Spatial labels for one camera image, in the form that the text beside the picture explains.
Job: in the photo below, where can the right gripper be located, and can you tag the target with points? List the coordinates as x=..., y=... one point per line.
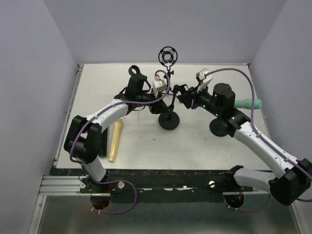
x=192, y=93

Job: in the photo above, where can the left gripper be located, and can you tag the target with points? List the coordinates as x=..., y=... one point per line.
x=159, y=107

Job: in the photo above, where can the edge microphone stand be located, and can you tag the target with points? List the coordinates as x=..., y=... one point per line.
x=170, y=120

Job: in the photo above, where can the round base microphone stand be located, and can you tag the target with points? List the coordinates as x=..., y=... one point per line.
x=135, y=72

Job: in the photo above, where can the gold microphone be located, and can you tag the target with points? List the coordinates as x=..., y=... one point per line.
x=117, y=128

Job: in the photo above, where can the black tripod microphone stand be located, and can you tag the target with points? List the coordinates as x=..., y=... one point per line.
x=167, y=57

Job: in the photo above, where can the teal microphone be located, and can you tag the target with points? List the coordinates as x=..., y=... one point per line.
x=248, y=104

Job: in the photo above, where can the black glitter microphone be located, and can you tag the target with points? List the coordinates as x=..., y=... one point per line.
x=104, y=143

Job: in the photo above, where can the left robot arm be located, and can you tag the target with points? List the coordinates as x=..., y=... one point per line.
x=83, y=140

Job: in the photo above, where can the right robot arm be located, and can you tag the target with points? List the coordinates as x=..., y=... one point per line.
x=289, y=177

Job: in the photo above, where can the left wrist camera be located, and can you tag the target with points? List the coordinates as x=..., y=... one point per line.
x=159, y=85

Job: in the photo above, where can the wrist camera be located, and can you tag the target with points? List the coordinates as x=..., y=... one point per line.
x=159, y=85
x=203, y=79

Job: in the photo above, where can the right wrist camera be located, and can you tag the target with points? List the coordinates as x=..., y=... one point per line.
x=203, y=79

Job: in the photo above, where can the black mounting rail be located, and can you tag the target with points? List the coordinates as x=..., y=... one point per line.
x=157, y=186

